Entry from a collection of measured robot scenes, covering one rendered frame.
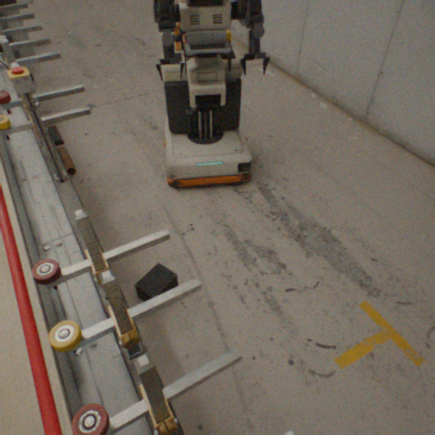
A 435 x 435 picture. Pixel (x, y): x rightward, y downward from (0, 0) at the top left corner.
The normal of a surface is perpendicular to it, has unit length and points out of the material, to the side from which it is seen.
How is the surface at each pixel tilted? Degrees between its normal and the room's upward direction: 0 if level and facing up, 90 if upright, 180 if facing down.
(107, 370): 0
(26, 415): 0
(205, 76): 98
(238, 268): 0
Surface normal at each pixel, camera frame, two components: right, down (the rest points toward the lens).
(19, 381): 0.00, -0.70
